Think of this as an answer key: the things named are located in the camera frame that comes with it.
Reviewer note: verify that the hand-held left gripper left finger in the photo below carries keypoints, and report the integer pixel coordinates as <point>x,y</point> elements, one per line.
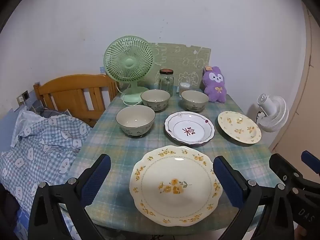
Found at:
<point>96,180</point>

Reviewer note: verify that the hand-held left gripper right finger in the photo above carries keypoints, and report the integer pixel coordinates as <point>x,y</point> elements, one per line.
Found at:
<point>228,182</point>

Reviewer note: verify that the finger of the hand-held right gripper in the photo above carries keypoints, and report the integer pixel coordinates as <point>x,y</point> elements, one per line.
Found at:
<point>310,158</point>
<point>282,167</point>

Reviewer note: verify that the small cream yellow-flower plate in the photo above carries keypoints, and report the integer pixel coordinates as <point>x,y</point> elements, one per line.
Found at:
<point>237,127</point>

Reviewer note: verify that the large cream yellow-flower plate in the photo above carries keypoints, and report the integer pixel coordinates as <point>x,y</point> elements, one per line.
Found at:
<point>172,185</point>

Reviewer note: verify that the white plate with red print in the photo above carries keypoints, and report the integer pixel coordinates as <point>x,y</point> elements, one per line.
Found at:
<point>190,130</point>

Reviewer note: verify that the beige bowl with floral print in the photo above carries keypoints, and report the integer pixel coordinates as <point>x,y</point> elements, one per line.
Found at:
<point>135,118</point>
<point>155,98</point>
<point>195,100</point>

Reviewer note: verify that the white fan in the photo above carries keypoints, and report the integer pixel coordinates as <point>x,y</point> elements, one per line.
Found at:
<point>272,117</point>

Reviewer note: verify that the plaid tablecloth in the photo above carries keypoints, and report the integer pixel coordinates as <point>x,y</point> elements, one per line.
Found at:
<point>155,142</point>

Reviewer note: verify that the blue checked blanket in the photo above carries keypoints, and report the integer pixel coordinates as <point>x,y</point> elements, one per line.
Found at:
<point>37,142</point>

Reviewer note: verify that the grey patterned cloth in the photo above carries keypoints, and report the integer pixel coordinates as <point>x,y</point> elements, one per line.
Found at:
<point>50,112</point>

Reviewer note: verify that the dark cloth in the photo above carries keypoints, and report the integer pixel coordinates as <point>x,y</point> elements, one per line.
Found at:
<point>8,210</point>

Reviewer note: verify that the wooden headboard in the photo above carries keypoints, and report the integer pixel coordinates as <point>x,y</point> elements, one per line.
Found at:
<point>70,90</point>

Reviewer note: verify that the purple plush bunny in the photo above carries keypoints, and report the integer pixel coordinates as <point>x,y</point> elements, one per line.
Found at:
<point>215,87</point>

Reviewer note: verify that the clear cotton swab container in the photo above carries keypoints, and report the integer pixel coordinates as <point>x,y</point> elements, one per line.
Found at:
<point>184,88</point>

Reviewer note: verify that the glass jar with dark lid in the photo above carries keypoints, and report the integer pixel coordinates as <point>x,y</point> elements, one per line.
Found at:
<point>166,82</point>

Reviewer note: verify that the green desk fan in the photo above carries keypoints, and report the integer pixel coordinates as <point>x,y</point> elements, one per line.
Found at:
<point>128,62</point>

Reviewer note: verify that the green printed mat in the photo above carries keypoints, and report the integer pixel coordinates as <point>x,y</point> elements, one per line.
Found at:
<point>175,55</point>

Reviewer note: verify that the dark wall socket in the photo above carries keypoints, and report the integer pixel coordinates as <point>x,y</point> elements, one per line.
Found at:
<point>25,96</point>

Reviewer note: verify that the white wall socket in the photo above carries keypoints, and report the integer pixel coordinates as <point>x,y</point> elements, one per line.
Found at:
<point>20,100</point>

